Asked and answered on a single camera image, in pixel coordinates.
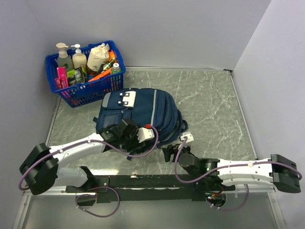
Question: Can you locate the pink box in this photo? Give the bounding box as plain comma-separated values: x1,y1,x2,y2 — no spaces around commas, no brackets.
55,67,69,89

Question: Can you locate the green bottle white cap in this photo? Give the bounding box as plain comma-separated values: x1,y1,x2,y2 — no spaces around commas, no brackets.
111,62,122,74

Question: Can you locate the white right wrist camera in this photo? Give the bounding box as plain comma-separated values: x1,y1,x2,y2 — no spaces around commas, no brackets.
180,131,194,146

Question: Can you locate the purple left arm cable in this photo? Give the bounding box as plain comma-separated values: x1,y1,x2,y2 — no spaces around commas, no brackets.
18,125,159,217

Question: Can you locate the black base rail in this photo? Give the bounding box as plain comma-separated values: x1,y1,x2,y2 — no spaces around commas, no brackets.
65,174,235,203

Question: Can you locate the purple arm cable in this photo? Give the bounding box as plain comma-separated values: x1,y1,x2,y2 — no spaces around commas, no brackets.
18,125,159,217
173,135,303,211

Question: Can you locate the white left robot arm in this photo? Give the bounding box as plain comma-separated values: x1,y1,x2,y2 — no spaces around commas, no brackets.
18,118,158,195

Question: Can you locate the blue plastic basket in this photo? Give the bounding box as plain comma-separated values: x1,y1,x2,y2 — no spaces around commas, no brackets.
45,40,126,108

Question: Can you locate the cream pump bottle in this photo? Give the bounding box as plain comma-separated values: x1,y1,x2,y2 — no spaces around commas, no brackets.
72,44,87,69

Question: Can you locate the beige paper bag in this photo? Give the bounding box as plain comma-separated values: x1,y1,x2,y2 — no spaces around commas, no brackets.
87,43,110,72

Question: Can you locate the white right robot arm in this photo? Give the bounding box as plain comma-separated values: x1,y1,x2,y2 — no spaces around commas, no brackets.
162,144,302,193

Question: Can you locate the grey-green pump bottle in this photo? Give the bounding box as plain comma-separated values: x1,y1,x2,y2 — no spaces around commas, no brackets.
56,42,74,72

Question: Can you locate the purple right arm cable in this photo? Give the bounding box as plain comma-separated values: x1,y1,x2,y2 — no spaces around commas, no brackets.
173,135,303,211

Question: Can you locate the green black box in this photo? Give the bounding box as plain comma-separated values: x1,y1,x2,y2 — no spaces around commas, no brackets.
67,67,88,86

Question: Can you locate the navy blue student backpack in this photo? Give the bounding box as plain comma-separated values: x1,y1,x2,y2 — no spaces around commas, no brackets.
93,88,188,160

